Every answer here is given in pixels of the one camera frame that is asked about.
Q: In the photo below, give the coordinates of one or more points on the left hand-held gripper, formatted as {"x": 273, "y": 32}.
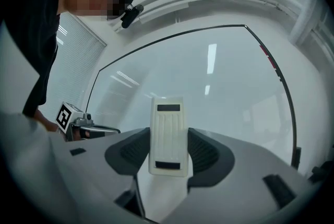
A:
{"x": 65, "y": 117}

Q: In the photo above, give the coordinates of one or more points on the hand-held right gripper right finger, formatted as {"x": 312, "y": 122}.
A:
{"x": 240, "y": 178}

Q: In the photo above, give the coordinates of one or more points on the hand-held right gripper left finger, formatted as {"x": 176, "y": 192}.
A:
{"x": 104, "y": 165}

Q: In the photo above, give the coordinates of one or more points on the cream plastic box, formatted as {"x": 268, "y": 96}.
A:
{"x": 168, "y": 136}

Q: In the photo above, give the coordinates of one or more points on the person's left forearm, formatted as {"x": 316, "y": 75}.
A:
{"x": 45, "y": 121}

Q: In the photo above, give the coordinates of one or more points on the black office chair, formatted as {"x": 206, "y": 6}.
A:
{"x": 322, "y": 170}

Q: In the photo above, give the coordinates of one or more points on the person in black clothing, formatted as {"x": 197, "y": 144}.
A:
{"x": 28, "y": 22}

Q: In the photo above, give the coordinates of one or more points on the black head-worn camera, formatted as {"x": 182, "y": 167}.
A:
{"x": 131, "y": 16}

